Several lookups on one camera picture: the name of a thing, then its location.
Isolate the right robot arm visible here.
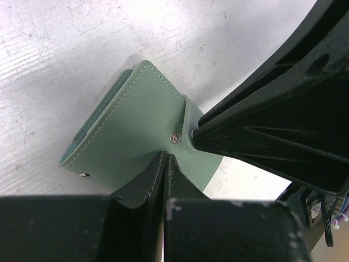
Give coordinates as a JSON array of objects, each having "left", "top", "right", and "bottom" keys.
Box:
[{"left": 192, "top": 1, "right": 348, "bottom": 246}]

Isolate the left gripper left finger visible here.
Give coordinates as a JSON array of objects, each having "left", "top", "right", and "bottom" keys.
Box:
[{"left": 1, "top": 152, "right": 166, "bottom": 261}]

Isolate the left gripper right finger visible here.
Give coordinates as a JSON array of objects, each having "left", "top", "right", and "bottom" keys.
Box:
[{"left": 164, "top": 154, "right": 311, "bottom": 261}]

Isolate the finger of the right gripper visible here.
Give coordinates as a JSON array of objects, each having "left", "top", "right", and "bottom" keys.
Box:
[
  {"left": 193, "top": 65, "right": 348, "bottom": 195},
  {"left": 198, "top": 1, "right": 348, "bottom": 126}
]

